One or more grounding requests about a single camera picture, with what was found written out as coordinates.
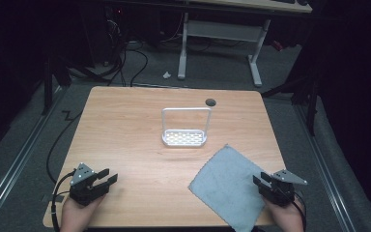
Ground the grey cleaning cloth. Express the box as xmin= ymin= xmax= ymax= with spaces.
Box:
xmin=188 ymin=144 xmax=275 ymax=232

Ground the person's left hand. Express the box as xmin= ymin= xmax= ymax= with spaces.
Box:
xmin=59 ymin=194 xmax=106 ymax=232

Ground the black metal stand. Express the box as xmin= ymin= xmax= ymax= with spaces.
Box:
xmin=261 ymin=64 xmax=322 ymax=137
xmin=41 ymin=54 xmax=73 ymax=116

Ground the white wire rack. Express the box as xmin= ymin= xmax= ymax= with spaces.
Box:
xmin=160 ymin=106 xmax=213 ymax=148

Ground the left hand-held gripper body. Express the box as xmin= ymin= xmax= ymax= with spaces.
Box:
xmin=69 ymin=162 xmax=110 ymax=207

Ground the black floor cable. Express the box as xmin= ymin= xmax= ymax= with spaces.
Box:
xmin=45 ymin=109 xmax=84 ymax=186

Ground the person's right hand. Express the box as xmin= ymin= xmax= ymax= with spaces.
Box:
xmin=264 ymin=196 xmax=306 ymax=232

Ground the white desk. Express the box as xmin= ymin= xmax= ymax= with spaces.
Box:
xmin=177 ymin=0 xmax=313 ymax=88

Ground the black cable bundle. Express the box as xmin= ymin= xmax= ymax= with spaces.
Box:
xmin=67 ymin=9 xmax=149 ymax=88

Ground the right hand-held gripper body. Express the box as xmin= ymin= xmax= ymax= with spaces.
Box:
xmin=258 ymin=169 xmax=308 ymax=207

